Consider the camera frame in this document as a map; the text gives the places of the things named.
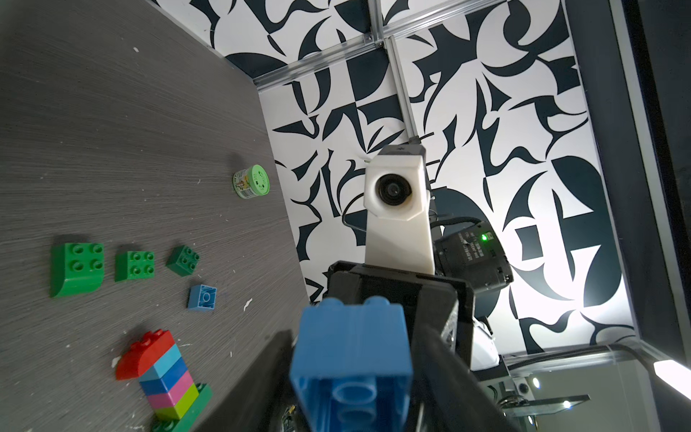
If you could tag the small green lego brick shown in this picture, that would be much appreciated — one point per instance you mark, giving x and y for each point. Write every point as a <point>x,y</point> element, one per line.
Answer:
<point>134,265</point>

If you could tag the green long lego plate brick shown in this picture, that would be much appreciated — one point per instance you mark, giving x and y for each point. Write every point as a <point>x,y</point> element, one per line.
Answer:
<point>187,423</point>

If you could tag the dark green lego brick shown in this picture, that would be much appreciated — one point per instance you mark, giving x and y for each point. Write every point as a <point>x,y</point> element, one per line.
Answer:
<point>183,261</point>

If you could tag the lime green lego brick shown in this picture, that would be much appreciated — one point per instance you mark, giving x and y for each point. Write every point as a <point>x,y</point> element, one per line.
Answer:
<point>181,408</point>

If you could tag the light green tall lego brick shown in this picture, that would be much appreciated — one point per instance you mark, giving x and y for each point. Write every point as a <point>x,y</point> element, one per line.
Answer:
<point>76,268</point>

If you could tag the cyan lego brick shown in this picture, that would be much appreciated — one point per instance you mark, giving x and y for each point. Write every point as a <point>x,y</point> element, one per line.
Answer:
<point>161,367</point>

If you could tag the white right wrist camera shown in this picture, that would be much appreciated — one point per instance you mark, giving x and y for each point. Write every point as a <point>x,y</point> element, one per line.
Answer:
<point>397,199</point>

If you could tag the magenta lego brick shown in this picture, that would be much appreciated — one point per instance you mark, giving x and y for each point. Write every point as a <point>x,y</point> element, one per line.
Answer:
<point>173,397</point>

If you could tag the light blue lego brick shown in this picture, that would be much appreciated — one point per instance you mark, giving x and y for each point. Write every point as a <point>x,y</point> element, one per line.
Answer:
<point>202,298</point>

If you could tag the long blue lego brick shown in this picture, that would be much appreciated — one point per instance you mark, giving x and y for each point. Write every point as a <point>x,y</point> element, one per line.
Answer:
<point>352,367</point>

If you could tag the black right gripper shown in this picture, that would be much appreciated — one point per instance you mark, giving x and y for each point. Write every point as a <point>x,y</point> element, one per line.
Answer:
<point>445,304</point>

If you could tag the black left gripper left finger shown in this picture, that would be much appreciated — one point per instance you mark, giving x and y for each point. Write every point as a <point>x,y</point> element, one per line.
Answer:
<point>258,401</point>

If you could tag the red lego brick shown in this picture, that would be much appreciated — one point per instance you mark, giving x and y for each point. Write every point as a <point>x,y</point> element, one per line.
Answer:
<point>143,354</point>

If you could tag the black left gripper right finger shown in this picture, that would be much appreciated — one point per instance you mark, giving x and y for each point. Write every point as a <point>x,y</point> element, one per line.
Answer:
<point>445,395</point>

